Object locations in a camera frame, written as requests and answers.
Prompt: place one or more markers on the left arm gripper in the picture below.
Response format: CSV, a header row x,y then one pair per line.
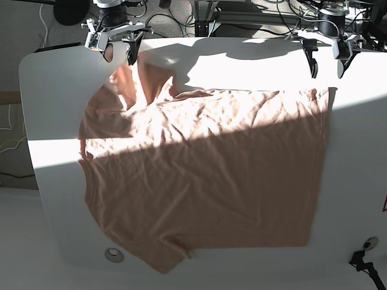
x,y
341,49

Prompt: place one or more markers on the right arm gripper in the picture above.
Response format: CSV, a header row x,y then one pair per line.
x,y
99,38

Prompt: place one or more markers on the salmon pink T-shirt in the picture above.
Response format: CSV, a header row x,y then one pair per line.
x,y
171,172

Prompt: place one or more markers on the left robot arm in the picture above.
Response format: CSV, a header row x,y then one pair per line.
x,y
330,31

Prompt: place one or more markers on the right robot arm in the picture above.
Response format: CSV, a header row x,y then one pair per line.
x,y
115,19

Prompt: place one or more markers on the black round stand base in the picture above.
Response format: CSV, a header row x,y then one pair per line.
x,y
70,12

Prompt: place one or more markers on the red warning sticker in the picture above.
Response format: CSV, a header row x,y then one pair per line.
x,y
384,209

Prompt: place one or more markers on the metal table grommet right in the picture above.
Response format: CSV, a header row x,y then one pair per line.
x,y
370,243

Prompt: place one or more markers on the metal table grommet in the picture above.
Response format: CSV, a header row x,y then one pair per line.
x,y
114,255
370,243

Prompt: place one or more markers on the metal table grommet left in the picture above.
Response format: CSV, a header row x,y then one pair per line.
x,y
114,255

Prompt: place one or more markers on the aluminium frame post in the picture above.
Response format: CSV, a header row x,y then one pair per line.
x,y
205,17

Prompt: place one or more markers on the black clamp with cable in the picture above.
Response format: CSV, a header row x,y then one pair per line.
x,y
367,267

